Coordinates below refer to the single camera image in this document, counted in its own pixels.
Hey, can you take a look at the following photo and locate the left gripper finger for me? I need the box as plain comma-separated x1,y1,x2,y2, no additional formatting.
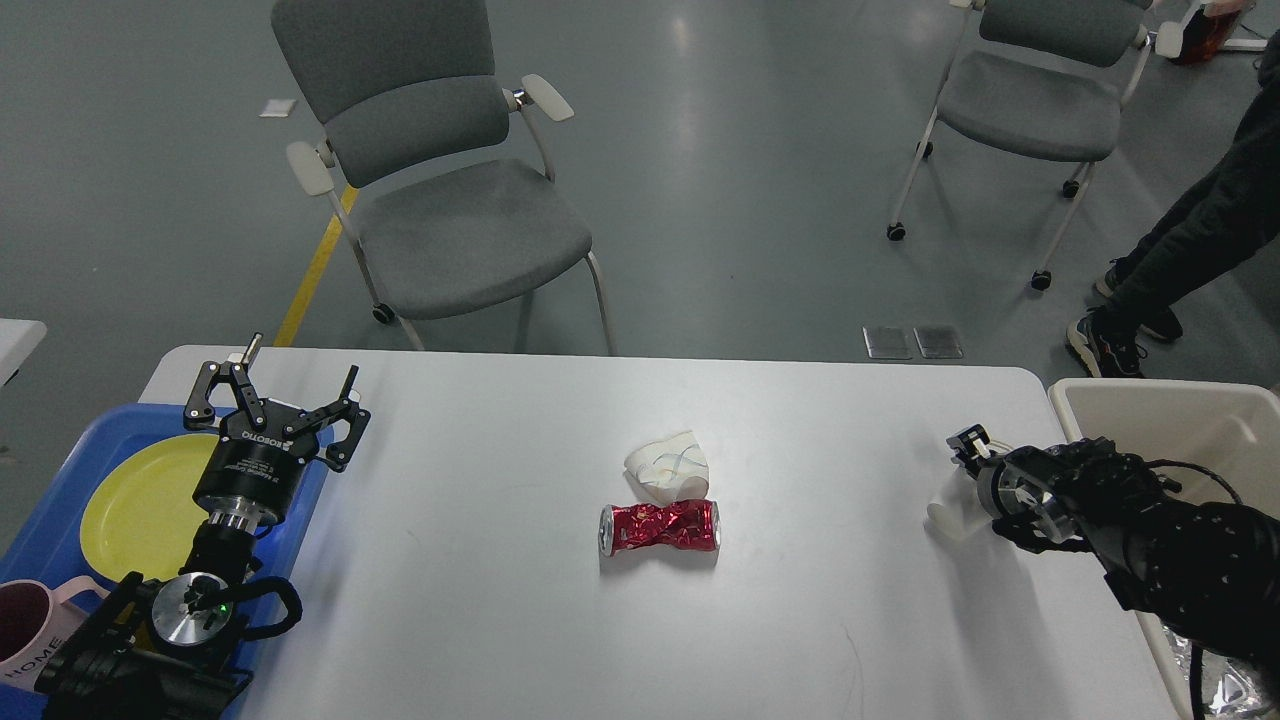
285,365,371,473
183,333,266,433

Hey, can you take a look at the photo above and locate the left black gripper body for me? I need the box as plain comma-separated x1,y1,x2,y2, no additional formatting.
192,428,320,527

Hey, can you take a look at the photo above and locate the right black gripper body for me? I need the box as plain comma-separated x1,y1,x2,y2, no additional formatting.
975,446,1076,551

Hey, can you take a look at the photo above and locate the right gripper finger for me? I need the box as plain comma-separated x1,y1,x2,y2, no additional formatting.
946,425,996,473

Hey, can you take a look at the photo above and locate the white paper cup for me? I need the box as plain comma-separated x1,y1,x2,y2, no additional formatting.
925,468,992,543

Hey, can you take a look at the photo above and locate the yellow plate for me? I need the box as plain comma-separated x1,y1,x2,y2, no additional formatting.
79,434,218,582

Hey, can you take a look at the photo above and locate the pink mug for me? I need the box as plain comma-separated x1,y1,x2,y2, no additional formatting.
1,577,110,692

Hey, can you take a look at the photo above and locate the crushed red can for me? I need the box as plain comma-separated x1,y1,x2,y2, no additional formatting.
596,498,721,557

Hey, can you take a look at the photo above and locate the white tissue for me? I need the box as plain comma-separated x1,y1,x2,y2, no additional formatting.
623,430,710,506

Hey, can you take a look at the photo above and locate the aluminium foil tray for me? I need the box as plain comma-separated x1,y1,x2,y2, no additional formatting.
1161,625,1277,719

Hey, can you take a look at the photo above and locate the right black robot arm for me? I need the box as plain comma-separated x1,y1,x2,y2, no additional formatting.
947,424,1279,719

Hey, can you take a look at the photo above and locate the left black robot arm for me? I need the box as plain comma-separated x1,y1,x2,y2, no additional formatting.
35,334,371,719

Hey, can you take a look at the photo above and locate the white side table corner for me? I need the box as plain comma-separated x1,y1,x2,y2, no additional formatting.
0,318,49,387

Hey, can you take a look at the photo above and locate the blue plastic tray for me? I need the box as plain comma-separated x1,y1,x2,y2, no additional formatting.
1,404,329,719

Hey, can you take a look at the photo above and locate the beige plastic bin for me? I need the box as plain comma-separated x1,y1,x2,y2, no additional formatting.
1048,378,1279,719

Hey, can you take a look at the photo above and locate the grey office chair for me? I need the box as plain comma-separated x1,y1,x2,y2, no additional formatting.
270,1,618,355

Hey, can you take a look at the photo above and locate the seated person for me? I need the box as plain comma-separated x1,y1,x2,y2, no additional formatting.
1065,33,1279,379

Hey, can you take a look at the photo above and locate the person's wheeled chair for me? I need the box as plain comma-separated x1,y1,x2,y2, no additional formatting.
886,1,1185,259

